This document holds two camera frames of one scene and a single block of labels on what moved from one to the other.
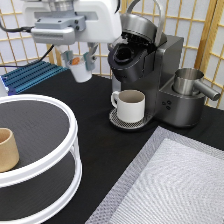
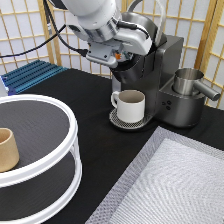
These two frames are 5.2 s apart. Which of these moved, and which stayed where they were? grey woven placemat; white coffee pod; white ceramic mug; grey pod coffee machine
Moved: white coffee pod
Stayed: white ceramic mug; grey woven placemat; grey pod coffee machine
